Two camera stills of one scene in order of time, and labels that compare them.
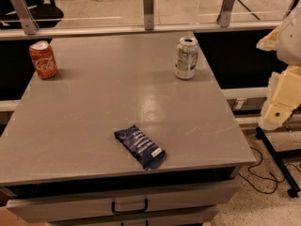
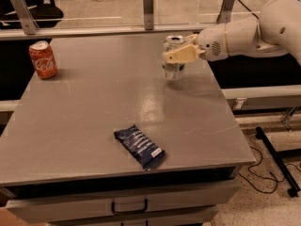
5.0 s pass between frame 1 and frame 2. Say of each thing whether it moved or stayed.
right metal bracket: stayed
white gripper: moved
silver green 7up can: moved
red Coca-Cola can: stayed
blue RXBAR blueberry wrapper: stayed
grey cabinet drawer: stayed
